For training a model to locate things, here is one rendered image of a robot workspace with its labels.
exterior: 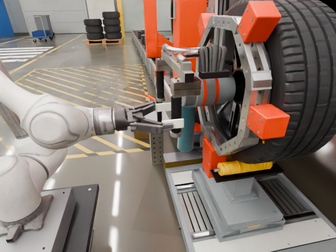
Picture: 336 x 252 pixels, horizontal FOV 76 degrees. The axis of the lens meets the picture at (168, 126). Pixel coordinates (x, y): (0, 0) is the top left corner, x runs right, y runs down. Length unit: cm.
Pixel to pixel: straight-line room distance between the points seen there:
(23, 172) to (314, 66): 102
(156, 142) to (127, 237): 71
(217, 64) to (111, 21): 853
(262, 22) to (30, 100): 62
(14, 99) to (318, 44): 81
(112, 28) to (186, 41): 788
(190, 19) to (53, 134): 105
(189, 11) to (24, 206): 121
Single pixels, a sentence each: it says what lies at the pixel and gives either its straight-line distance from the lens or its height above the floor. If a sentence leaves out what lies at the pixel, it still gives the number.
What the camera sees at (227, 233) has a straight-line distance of 124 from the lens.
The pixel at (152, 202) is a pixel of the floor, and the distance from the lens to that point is 155.
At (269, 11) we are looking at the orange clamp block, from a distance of 72.
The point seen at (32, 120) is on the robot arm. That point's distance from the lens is 53.
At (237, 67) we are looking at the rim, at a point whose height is 92.
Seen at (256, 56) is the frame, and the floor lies 101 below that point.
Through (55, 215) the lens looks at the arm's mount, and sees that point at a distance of 108.
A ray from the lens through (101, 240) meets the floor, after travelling 143.
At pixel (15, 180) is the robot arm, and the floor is 62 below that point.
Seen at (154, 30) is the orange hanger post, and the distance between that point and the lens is 327.
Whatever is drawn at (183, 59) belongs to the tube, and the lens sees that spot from 69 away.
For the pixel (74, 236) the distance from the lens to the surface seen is 110.
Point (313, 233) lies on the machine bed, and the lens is 151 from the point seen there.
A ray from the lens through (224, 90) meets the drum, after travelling 88.
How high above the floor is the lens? 115
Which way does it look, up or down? 28 degrees down
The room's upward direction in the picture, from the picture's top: 1 degrees counter-clockwise
